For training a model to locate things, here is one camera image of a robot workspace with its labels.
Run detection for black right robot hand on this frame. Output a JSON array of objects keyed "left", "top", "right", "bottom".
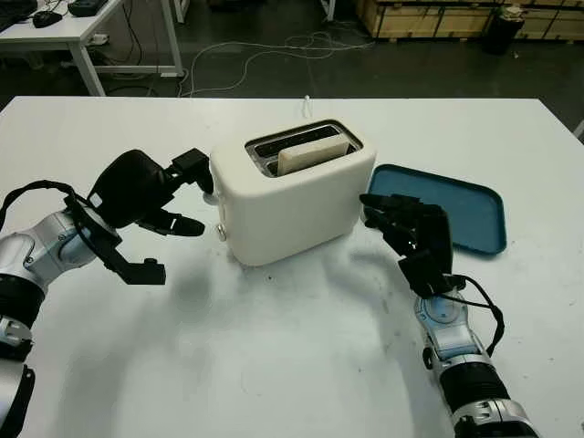
[{"left": 359, "top": 193, "right": 455, "bottom": 293}]

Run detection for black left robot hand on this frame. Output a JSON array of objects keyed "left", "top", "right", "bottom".
[{"left": 87, "top": 148, "right": 216, "bottom": 238}]

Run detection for blue plastic tray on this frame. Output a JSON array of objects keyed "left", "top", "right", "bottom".
[{"left": 362, "top": 163, "right": 507, "bottom": 256}]

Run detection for white two-slot toaster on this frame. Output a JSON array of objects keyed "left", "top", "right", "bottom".
[{"left": 209, "top": 119, "right": 378, "bottom": 268}]

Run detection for slice of bread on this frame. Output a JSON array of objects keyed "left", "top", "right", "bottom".
[{"left": 277, "top": 132, "right": 349, "bottom": 177}]

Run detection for white office desk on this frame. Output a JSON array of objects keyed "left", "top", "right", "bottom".
[{"left": 0, "top": 0, "right": 186, "bottom": 97}]

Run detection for black handheld device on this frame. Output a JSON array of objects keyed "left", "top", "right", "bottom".
[{"left": 68, "top": 0, "right": 110, "bottom": 17}]

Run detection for black computer mouse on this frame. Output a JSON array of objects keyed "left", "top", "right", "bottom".
[{"left": 32, "top": 11, "right": 64, "bottom": 27}]

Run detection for black trash bin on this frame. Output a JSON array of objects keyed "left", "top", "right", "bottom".
[{"left": 483, "top": 4, "right": 524, "bottom": 56}]

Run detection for black laptop keyboard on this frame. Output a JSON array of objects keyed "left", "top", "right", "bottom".
[{"left": 0, "top": 0, "right": 37, "bottom": 32}]

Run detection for wooden shipping crate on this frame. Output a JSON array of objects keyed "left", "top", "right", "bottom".
[
  {"left": 515, "top": 0, "right": 584, "bottom": 45},
  {"left": 355, "top": 0, "right": 496, "bottom": 41}
]

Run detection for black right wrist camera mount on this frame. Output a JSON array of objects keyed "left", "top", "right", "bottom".
[{"left": 398, "top": 249, "right": 453, "bottom": 300}]

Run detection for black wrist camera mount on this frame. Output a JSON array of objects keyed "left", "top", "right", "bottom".
[
  {"left": 63, "top": 193, "right": 166, "bottom": 287},
  {"left": 398, "top": 249, "right": 453, "bottom": 300}
]

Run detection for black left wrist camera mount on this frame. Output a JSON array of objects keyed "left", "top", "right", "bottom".
[{"left": 63, "top": 193, "right": 166, "bottom": 287}]

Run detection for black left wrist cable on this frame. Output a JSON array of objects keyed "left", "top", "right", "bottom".
[{"left": 0, "top": 181, "right": 92, "bottom": 238}]

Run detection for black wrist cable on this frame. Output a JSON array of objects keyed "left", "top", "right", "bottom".
[
  {"left": 449, "top": 273, "right": 506, "bottom": 360},
  {"left": 0, "top": 181, "right": 92, "bottom": 238}
]

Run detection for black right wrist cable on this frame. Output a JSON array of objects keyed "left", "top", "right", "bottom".
[{"left": 449, "top": 273, "right": 506, "bottom": 360}]

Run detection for black hanging desk cables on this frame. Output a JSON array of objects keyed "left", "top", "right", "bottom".
[{"left": 121, "top": 0, "right": 157, "bottom": 97}]

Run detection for white cable on floor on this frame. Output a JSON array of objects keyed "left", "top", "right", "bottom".
[{"left": 178, "top": 30, "right": 376, "bottom": 98}]

